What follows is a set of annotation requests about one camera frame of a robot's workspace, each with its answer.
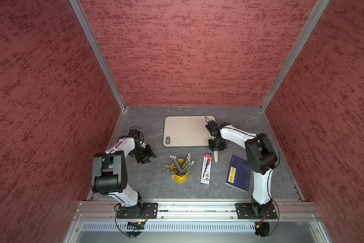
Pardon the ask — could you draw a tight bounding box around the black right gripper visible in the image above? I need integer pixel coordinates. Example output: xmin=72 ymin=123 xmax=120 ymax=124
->
xmin=208 ymin=136 xmax=227 ymax=152

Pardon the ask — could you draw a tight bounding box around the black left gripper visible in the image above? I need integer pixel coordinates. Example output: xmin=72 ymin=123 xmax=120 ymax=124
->
xmin=129 ymin=144 xmax=156 ymax=164

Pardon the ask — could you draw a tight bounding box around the beige green-rimmed cutting board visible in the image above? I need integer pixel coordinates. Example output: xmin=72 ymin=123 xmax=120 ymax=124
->
xmin=163 ymin=116 xmax=215 ymax=148

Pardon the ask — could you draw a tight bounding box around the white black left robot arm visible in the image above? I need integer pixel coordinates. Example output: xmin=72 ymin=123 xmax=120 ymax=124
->
xmin=92 ymin=136 xmax=156 ymax=214

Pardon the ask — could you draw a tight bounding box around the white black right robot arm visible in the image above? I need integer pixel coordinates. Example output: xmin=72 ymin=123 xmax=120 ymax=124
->
xmin=205 ymin=120 xmax=279 ymax=213

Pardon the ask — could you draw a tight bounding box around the red blue pencil box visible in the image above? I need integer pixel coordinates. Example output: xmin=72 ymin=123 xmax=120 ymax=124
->
xmin=200 ymin=153 xmax=213 ymax=185

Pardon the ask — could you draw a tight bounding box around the pencils bunch in cup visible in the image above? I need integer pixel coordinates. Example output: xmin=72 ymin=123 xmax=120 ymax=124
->
xmin=166 ymin=153 xmax=194 ymax=174

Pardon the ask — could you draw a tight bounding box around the yellow pencil cup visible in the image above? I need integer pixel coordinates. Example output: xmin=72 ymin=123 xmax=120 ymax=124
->
xmin=171 ymin=167 xmax=189 ymax=183

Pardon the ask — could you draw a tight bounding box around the dark blue notebook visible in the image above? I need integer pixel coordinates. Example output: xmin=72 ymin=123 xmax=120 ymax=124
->
xmin=225 ymin=155 xmax=251 ymax=192

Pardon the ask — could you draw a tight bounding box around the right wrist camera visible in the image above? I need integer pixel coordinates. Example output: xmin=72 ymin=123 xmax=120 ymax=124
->
xmin=205 ymin=120 xmax=218 ymax=136

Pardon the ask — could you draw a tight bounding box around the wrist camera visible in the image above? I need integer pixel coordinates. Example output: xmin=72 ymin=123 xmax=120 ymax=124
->
xmin=128 ymin=129 xmax=142 ymax=141
xmin=205 ymin=120 xmax=218 ymax=136

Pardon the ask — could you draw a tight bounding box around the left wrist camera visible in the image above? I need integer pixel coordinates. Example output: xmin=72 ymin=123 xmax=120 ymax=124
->
xmin=128 ymin=129 xmax=142 ymax=141

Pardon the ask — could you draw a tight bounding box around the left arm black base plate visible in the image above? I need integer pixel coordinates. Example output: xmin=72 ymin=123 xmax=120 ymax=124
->
xmin=114 ymin=202 xmax=159 ymax=220

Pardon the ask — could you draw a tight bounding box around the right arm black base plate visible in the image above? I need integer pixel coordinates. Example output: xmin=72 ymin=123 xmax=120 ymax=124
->
xmin=235 ymin=202 xmax=278 ymax=220

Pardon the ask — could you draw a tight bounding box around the aluminium front rail frame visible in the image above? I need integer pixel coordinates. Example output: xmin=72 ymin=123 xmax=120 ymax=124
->
xmin=64 ymin=199 xmax=331 ymax=243

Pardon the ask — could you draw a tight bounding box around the left aluminium corner post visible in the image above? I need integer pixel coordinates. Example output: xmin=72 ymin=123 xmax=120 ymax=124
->
xmin=69 ymin=0 xmax=126 ymax=111

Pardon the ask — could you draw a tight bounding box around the aluminium corner post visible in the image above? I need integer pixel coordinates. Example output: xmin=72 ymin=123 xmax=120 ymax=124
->
xmin=69 ymin=0 xmax=126 ymax=111
xmin=260 ymin=0 xmax=330 ymax=112

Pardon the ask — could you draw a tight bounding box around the right aluminium corner post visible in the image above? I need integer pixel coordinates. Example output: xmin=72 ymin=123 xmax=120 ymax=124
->
xmin=260 ymin=0 xmax=330 ymax=112

